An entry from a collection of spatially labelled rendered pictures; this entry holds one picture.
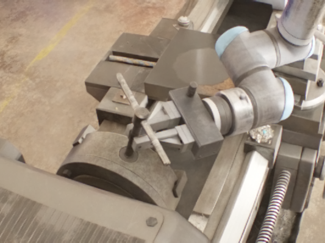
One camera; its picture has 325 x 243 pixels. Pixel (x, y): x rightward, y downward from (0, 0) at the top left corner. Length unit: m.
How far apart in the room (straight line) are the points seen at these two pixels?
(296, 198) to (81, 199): 1.03
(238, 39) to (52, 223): 0.57
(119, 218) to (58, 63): 2.65
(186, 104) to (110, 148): 0.16
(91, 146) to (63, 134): 1.81
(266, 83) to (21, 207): 0.55
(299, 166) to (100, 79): 0.71
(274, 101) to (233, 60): 0.13
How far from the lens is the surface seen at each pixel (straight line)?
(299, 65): 1.38
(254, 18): 2.22
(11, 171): 0.80
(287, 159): 1.51
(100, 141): 0.97
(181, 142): 0.91
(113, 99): 1.57
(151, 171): 0.95
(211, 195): 1.34
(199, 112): 0.94
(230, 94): 0.96
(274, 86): 1.02
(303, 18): 1.00
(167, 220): 0.69
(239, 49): 1.05
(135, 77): 1.64
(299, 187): 1.59
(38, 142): 2.78
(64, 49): 3.43
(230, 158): 1.43
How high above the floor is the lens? 1.90
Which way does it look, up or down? 45 degrees down
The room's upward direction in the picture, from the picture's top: 6 degrees counter-clockwise
